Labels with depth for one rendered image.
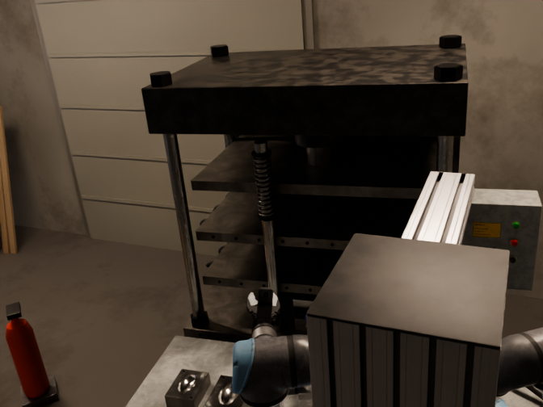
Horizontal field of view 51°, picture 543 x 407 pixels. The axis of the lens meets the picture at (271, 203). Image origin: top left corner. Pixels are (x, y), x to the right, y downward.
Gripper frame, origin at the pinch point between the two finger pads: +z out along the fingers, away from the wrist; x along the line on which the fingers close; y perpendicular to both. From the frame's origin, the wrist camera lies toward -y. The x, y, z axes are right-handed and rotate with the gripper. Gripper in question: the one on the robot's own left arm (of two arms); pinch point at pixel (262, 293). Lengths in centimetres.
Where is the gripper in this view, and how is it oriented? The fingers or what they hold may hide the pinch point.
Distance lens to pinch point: 190.1
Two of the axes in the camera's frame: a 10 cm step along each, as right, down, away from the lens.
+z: -0.5, -4.0, 9.2
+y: -0.5, 9.2, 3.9
